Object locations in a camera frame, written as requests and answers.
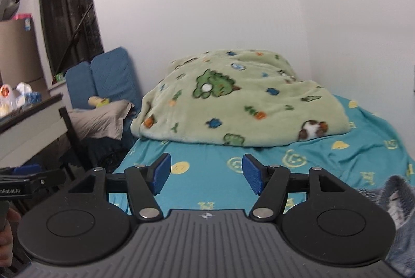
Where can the person's left hand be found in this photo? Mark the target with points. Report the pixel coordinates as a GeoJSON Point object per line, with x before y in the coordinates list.
{"type": "Point", "coordinates": [8, 242]}

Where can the beige cloth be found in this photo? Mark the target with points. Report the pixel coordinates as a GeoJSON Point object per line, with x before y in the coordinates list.
{"type": "Point", "coordinates": [100, 119]}

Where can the large blue quilted cushion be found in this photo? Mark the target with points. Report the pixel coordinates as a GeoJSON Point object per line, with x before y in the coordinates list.
{"type": "Point", "coordinates": [113, 77]}

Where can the dark window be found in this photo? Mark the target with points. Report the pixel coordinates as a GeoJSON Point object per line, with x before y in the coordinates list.
{"type": "Point", "coordinates": [71, 15]}

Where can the clear bag with orange print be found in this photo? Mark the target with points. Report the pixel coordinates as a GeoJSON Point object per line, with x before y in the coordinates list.
{"type": "Point", "coordinates": [6, 101]}

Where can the brown cardboard box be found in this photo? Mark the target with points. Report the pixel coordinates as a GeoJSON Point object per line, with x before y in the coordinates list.
{"type": "Point", "coordinates": [16, 54]}

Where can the small blue quilted cushion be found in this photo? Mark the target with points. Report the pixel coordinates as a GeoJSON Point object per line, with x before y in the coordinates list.
{"type": "Point", "coordinates": [79, 83]}

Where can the white plastic bag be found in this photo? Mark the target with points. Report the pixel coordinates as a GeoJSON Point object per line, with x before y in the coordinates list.
{"type": "Point", "coordinates": [29, 95]}

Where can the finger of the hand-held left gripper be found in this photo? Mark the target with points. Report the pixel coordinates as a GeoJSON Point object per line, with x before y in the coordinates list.
{"type": "Point", "coordinates": [35, 182]}

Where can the small green item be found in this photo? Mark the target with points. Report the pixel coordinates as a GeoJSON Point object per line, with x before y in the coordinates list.
{"type": "Point", "coordinates": [59, 77]}

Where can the green printed fleece blanket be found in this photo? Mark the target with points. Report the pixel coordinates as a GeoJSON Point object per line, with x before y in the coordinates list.
{"type": "Point", "coordinates": [243, 103]}

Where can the blue-grey garment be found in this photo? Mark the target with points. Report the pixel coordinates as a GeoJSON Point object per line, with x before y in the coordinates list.
{"type": "Point", "coordinates": [402, 232]}

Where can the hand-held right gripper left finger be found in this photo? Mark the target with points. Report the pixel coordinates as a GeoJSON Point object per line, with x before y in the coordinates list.
{"type": "Point", "coordinates": [162, 172]}

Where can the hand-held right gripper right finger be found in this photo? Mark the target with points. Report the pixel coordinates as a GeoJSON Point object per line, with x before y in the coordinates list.
{"type": "Point", "coordinates": [253, 172]}

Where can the white desk with black frame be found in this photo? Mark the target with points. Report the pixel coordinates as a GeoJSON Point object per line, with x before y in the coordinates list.
{"type": "Point", "coordinates": [29, 129]}

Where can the turquoise printed bed sheet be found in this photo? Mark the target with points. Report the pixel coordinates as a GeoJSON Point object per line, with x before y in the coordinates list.
{"type": "Point", "coordinates": [210, 174]}

